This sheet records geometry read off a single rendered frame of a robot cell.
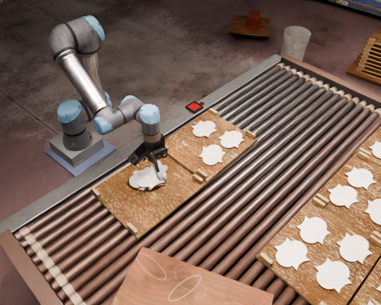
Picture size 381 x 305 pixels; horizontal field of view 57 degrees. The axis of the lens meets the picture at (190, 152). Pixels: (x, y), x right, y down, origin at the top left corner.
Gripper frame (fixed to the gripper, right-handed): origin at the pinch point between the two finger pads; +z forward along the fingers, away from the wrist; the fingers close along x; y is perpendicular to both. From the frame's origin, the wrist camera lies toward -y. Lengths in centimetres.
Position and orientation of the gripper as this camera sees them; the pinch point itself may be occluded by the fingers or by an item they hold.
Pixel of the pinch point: (150, 170)
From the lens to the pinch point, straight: 162.7
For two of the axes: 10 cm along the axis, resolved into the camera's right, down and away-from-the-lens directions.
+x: -5.6, -6.0, 5.7
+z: -0.1, 6.9, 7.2
